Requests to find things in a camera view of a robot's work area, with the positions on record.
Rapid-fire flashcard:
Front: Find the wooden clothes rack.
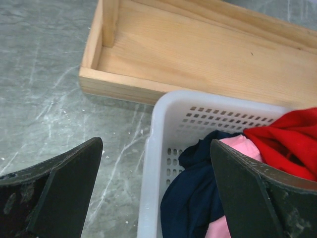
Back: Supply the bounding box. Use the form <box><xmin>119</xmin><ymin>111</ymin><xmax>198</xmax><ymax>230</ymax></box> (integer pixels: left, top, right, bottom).
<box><xmin>79</xmin><ymin>0</ymin><xmax>317</xmax><ymax>108</ymax></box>

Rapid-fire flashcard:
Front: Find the navy blue t shirt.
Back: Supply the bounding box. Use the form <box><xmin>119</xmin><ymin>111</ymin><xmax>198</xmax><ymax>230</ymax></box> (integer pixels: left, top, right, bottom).
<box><xmin>160</xmin><ymin>130</ymin><xmax>238</xmax><ymax>238</ymax></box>

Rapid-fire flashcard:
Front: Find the pink t shirt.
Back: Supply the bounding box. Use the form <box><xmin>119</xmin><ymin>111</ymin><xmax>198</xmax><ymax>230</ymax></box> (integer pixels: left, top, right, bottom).
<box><xmin>205</xmin><ymin>135</ymin><xmax>263</xmax><ymax>238</ymax></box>

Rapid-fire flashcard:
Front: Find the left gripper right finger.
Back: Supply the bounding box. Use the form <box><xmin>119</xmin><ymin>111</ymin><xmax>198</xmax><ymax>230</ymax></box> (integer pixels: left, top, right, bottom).
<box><xmin>211</xmin><ymin>140</ymin><xmax>317</xmax><ymax>238</ymax></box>

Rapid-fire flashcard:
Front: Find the red t shirt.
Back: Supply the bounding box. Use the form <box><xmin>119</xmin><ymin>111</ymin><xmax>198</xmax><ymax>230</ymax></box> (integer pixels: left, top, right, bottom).
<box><xmin>243</xmin><ymin>108</ymin><xmax>317</xmax><ymax>181</ymax></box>

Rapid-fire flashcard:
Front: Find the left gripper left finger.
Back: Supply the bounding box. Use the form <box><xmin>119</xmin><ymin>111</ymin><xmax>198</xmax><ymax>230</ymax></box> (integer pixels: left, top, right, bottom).
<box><xmin>0</xmin><ymin>137</ymin><xmax>103</xmax><ymax>238</ymax></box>

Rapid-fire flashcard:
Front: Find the white plastic basket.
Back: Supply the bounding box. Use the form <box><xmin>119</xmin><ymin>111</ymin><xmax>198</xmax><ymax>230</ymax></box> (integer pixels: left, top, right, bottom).
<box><xmin>137</xmin><ymin>91</ymin><xmax>289</xmax><ymax>238</ymax></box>

